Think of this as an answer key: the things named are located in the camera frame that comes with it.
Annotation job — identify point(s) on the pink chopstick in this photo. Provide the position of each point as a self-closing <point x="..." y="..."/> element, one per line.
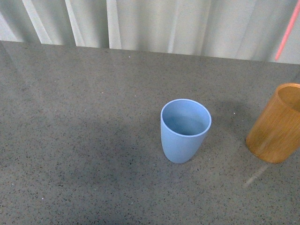
<point x="288" y="30"/>

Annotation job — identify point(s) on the blue plastic cup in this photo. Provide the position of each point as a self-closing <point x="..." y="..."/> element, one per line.
<point x="184" y="124"/>

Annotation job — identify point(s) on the wooden chopstick holder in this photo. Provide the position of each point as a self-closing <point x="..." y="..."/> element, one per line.
<point x="276" y="133"/>

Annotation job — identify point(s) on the white pleated curtain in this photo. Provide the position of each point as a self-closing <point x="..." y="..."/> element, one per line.
<point x="238" y="29"/>

